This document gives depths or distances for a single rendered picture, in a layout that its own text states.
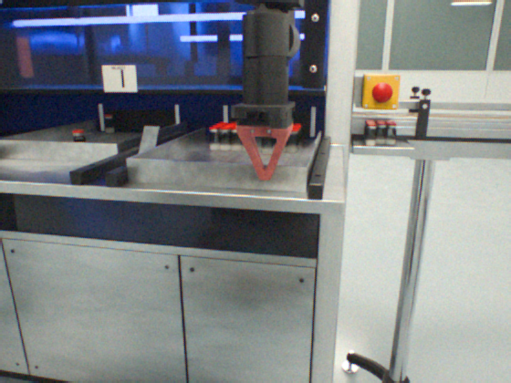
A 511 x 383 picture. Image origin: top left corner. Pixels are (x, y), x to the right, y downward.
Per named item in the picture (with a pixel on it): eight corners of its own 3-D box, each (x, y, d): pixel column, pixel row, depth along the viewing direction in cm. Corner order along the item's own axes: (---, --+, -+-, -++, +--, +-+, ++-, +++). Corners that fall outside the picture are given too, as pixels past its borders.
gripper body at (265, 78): (295, 115, 55) (297, 58, 53) (285, 123, 46) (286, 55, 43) (249, 114, 56) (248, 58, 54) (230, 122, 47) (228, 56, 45)
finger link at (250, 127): (294, 172, 57) (296, 106, 54) (287, 185, 51) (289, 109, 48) (248, 170, 59) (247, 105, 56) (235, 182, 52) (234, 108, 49)
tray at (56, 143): (96, 131, 107) (94, 119, 106) (187, 134, 102) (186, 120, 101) (-6, 158, 75) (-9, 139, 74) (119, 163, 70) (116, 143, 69)
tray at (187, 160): (203, 142, 90) (203, 127, 89) (320, 147, 85) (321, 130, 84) (128, 181, 59) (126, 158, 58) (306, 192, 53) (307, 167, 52)
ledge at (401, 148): (350, 143, 101) (351, 136, 100) (404, 145, 98) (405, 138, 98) (352, 154, 88) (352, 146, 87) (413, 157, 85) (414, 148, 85)
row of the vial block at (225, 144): (211, 148, 83) (211, 126, 82) (297, 151, 79) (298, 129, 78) (208, 150, 81) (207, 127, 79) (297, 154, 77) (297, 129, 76)
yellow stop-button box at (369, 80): (360, 106, 90) (362, 73, 88) (393, 107, 89) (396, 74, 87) (362, 109, 83) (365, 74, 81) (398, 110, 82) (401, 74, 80)
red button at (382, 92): (370, 101, 84) (371, 81, 83) (390, 101, 83) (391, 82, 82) (371, 102, 80) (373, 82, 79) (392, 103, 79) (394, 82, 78)
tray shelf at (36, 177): (80, 139, 109) (79, 131, 108) (342, 147, 95) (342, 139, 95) (-100, 185, 64) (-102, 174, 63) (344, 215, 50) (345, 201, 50)
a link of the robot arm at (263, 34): (235, 3, 45) (285, 0, 44) (251, 11, 52) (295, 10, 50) (236, 66, 47) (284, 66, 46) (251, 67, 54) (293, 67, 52)
